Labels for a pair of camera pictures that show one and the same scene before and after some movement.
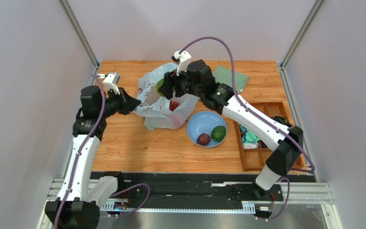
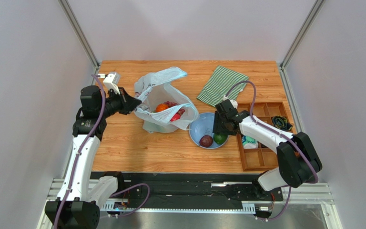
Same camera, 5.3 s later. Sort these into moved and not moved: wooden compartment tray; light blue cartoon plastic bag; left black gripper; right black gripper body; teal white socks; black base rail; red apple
Moved: red apple; right black gripper body; light blue cartoon plastic bag
Not moved: black base rail; teal white socks; left black gripper; wooden compartment tray
